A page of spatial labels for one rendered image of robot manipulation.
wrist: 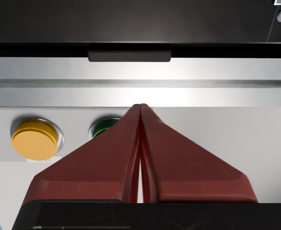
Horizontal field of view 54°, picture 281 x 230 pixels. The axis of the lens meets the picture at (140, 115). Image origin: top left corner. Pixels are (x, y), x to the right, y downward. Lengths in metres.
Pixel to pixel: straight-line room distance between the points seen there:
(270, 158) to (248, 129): 0.07
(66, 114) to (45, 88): 0.03
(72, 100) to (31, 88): 0.03
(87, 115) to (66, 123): 0.02
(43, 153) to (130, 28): 0.14
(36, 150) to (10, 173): 0.22
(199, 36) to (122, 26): 0.05
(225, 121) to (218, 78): 0.17
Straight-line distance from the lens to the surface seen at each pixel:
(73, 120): 0.25
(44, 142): 0.26
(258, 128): 0.42
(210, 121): 0.39
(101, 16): 0.19
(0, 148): 0.29
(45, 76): 0.23
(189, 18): 0.19
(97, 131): 0.24
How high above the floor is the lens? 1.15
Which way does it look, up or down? 53 degrees down
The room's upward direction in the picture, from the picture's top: 179 degrees clockwise
